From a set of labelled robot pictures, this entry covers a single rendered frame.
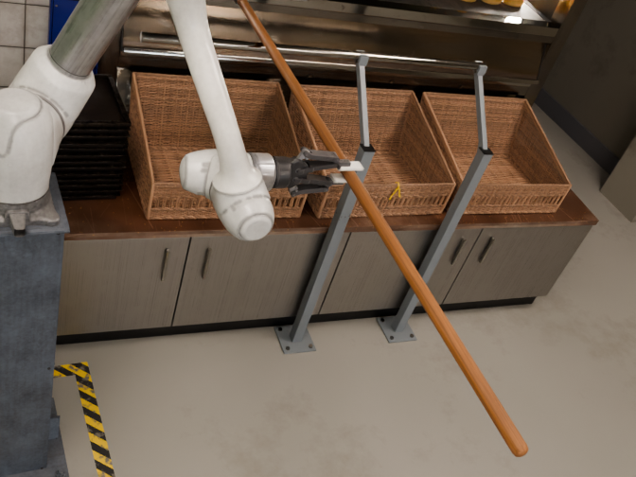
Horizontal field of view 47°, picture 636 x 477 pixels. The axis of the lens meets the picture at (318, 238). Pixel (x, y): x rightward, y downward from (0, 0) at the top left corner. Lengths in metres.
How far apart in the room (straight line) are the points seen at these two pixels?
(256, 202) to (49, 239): 0.54
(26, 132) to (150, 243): 0.93
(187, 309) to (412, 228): 0.89
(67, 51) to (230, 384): 1.48
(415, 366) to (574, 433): 0.70
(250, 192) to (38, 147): 0.47
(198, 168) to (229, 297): 1.20
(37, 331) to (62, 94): 0.61
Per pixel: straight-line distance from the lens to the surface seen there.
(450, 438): 2.97
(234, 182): 1.48
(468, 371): 1.44
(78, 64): 1.76
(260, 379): 2.84
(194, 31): 1.48
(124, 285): 2.59
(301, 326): 2.92
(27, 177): 1.69
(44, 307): 1.94
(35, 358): 2.09
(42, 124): 1.66
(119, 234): 2.41
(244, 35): 2.74
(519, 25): 3.26
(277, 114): 2.82
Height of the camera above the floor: 2.17
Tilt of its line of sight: 38 degrees down
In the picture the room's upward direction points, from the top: 20 degrees clockwise
